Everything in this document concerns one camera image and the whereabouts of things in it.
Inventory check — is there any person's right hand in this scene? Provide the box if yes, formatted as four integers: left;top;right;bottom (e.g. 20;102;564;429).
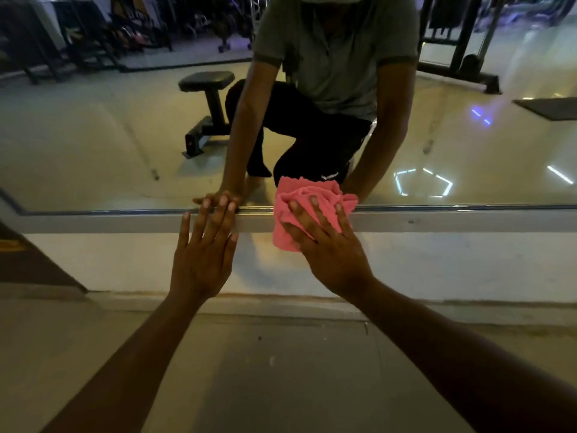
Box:
280;197;374;301

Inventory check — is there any person's left hand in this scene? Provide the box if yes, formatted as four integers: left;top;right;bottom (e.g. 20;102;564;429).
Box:
169;195;240;307

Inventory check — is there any pink cloth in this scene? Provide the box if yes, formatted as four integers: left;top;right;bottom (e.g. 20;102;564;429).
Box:
272;176;359;253

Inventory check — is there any large wall mirror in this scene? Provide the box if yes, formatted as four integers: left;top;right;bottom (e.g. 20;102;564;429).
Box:
0;0;577;235

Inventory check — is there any person's left forearm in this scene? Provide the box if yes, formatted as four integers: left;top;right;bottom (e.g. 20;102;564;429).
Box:
40;290;204;433

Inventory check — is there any person's right forearm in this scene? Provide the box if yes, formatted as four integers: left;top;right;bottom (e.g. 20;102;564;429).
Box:
347;278;577;433

